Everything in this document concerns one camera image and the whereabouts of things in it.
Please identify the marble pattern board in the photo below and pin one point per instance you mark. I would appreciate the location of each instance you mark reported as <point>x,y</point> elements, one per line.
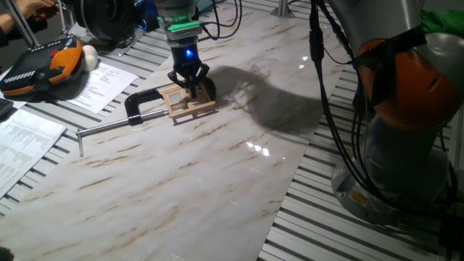
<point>181,188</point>

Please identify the blue fabric bag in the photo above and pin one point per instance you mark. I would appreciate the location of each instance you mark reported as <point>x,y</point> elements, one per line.
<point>146,14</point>

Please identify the silver upright post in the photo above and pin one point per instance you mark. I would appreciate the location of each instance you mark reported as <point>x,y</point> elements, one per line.
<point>282,9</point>

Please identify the miniature wooden sliding window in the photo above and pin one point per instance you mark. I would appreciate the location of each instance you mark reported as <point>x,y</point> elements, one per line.
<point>186,113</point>

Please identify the person's dark sleeved forearm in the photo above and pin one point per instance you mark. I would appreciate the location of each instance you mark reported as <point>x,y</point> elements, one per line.
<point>20,32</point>

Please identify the green cloth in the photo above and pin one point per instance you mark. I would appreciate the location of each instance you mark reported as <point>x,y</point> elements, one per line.
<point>444,23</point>

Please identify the black round spool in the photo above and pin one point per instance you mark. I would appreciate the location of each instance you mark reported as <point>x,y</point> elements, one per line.
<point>105,18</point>

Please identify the thin metal tripod leg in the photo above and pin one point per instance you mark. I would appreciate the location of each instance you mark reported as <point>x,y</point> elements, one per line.
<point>63,18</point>

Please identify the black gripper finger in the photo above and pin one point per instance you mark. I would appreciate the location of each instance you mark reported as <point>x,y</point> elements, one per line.
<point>203,72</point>
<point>192,90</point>

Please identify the grey metal tripod leg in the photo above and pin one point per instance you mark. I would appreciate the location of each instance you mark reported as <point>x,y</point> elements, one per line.
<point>21,23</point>

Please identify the person's bare hand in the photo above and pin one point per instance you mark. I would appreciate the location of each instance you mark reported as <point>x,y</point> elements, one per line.
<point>36,8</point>

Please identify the white round plush toy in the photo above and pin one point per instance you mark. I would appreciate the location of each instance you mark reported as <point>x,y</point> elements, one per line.
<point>90,56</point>

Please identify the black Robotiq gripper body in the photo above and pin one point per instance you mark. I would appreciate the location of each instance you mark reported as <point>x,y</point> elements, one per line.
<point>185,58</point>

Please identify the green wrist mount adapter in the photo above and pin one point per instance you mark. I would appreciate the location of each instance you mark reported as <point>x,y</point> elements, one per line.
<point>183,28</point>

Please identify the black computer keyboard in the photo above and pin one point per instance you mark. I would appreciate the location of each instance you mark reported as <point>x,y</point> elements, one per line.
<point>4,107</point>

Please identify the light blue egg toy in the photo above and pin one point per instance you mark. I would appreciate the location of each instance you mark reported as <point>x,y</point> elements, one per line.
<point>204,5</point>

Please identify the orange black teach pendant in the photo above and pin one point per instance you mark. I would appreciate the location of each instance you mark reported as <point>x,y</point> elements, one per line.
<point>32,67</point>

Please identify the black steel C-clamp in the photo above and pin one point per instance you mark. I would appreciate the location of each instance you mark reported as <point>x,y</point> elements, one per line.
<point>139,98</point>

